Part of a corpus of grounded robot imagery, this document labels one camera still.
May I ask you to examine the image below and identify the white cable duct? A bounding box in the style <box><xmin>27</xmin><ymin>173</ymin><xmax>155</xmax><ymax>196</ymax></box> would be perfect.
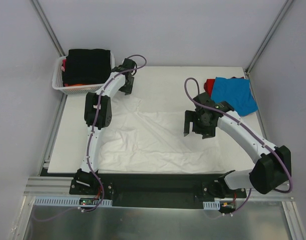
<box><xmin>34</xmin><ymin>196</ymin><xmax>113</xmax><ymax>208</ymax></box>
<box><xmin>203</xmin><ymin>200</ymin><xmax>220</xmax><ymax>211</ymax></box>

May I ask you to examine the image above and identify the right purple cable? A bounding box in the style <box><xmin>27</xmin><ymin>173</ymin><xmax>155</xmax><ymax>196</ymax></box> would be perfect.
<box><xmin>184</xmin><ymin>77</ymin><xmax>294</xmax><ymax>220</ymax></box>

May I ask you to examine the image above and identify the white t shirt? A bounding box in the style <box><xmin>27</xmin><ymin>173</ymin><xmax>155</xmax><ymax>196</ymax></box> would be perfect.
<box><xmin>98</xmin><ymin>96</ymin><xmax>224</xmax><ymax>174</ymax></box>

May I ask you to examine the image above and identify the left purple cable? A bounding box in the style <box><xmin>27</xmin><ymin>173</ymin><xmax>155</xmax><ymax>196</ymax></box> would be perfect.
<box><xmin>32</xmin><ymin>54</ymin><xmax>147</xmax><ymax>222</ymax></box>

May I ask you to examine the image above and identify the white plastic basket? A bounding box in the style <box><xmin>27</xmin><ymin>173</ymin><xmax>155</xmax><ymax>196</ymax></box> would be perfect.
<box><xmin>52</xmin><ymin>52</ymin><xmax>115</xmax><ymax>95</ymax></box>

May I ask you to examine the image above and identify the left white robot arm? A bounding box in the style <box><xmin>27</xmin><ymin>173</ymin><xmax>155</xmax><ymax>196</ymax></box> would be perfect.
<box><xmin>74</xmin><ymin>57</ymin><xmax>139</xmax><ymax>195</ymax></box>

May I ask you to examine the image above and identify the aluminium rail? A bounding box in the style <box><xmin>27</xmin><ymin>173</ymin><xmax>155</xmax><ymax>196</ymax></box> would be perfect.
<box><xmin>24</xmin><ymin>176</ymin><xmax>295</xmax><ymax>202</ymax></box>

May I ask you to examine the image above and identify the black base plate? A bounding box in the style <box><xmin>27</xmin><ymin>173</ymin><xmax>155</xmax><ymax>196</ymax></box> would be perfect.
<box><xmin>69</xmin><ymin>172</ymin><xmax>246</xmax><ymax>210</ymax></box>

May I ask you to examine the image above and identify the red t shirt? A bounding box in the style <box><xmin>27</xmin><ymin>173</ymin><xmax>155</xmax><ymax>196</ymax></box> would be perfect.
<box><xmin>203</xmin><ymin>76</ymin><xmax>246</xmax><ymax>96</ymax></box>

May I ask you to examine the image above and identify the purple cable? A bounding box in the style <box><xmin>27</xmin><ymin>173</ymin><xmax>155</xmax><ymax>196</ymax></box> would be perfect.
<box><xmin>184</xmin><ymin>77</ymin><xmax>294</xmax><ymax>220</ymax></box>
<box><xmin>32</xmin><ymin>54</ymin><xmax>147</xmax><ymax>222</ymax></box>

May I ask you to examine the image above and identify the black t shirt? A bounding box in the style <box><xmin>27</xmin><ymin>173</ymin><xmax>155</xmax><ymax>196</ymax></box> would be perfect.
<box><xmin>62</xmin><ymin>48</ymin><xmax>111</xmax><ymax>87</ymax></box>

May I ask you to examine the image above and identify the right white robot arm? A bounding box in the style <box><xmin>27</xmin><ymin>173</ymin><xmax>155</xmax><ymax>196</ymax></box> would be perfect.
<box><xmin>184</xmin><ymin>92</ymin><xmax>291</xmax><ymax>198</ymax></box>

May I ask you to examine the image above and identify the right white cable duct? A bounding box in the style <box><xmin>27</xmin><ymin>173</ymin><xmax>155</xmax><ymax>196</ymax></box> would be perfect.
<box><xmin>203</xmin><ymin>200</ymin><xmax>220</xmax><ymax>211</ymax></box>

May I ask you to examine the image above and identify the pink t shirt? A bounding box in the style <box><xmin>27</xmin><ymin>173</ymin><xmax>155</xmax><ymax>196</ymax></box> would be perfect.
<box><xmin>61</xmin><ymin>59</ymin><xmax>67</xmax><ymax>72</ymax></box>

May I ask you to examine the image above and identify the blue t shirt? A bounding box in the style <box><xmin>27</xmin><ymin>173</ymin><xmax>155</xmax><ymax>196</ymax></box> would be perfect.
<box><xmin>211</xmin><ymin>77</ymin><xmax>258</xmax><ymax>117</ymax></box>

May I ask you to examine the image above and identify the left white cable duct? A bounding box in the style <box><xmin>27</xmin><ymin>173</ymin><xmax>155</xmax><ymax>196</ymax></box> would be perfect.
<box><xmin>34</xmin><ymin>196</ymin><xmax>113</xmax><ymax>208</ymax></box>

